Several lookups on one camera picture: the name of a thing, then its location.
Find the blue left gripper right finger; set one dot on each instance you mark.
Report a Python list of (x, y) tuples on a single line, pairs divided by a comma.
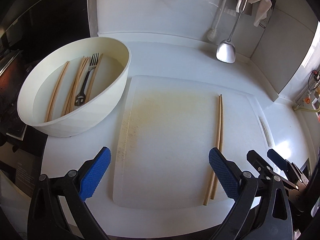
[(227, 173)]

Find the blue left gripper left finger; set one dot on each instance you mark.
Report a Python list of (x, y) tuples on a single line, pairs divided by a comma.
[(91, 173)]

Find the wooden chopstick in basin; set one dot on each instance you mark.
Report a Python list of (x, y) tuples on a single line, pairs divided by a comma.
[(55, 92)]

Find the white plastic cutting board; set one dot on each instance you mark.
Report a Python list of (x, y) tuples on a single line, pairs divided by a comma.
[(168, 128)]

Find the metal fork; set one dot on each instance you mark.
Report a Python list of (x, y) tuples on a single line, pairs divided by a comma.
[(80, 98)]

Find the gas valve with red knob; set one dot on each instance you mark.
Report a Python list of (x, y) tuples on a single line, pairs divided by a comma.
[(304, 99)]

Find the white round basin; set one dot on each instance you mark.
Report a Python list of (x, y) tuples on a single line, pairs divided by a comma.
[(69, 120)]

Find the steel spatula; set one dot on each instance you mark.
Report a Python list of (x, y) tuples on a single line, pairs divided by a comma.
[(226, 49)]

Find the white bottle brush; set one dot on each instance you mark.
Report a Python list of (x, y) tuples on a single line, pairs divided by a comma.
[(211, 33)]

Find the black induction cooktop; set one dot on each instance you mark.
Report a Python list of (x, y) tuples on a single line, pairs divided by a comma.
[(30, 31)]

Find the white hanging rag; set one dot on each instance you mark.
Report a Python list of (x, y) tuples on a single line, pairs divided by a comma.
[(263, 7)]

